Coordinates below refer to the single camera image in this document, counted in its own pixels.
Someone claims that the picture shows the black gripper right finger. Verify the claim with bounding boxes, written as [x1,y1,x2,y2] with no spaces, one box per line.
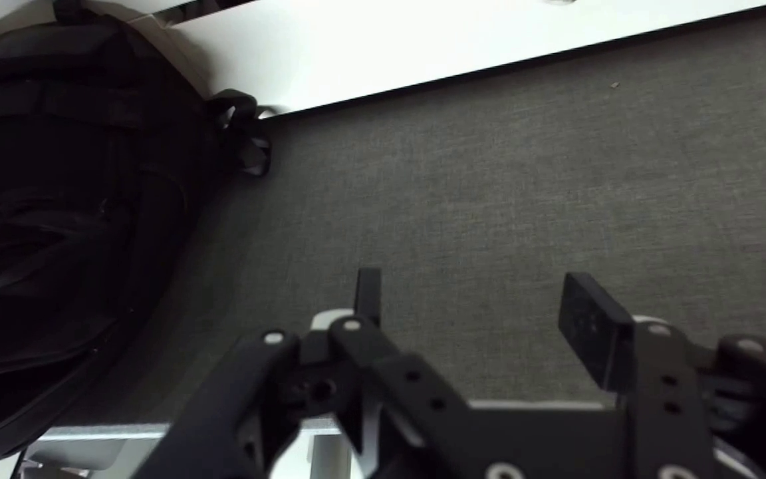
[555,268,766,479]

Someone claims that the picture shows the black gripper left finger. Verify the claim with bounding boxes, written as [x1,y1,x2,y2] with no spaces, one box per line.
[130,264,475,479]

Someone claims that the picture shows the black backpack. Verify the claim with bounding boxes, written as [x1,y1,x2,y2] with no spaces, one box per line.
[0,0,276,472]

